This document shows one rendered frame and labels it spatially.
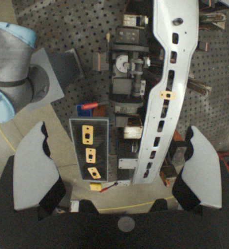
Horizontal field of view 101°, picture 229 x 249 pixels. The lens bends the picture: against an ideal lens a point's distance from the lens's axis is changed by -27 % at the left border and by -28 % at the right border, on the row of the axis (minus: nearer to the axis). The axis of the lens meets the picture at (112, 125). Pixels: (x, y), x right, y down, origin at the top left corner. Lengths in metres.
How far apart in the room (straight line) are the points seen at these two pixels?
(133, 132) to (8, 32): 0.56
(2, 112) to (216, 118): 1.44
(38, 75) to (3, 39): 0.22
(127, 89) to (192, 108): 0.79
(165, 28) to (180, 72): 0.20
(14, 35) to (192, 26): 0.63
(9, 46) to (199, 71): 1.05
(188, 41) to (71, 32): 0.66
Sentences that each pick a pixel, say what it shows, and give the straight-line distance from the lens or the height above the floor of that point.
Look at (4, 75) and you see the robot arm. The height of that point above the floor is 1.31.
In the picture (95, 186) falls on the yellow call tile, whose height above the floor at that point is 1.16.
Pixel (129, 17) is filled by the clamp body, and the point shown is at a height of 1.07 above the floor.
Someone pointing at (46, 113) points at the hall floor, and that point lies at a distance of 1.98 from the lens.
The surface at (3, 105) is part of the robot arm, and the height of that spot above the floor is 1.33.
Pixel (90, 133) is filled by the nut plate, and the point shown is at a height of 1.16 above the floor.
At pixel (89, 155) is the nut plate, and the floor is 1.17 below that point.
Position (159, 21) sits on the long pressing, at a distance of 0.59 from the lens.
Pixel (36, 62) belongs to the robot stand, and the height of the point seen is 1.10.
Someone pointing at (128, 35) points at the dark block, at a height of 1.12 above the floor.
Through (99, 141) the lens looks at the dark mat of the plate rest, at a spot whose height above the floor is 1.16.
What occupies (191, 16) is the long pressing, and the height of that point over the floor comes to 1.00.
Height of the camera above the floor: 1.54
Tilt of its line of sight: 58 degrees down
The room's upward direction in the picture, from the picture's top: 179 degrees counter-clockwise
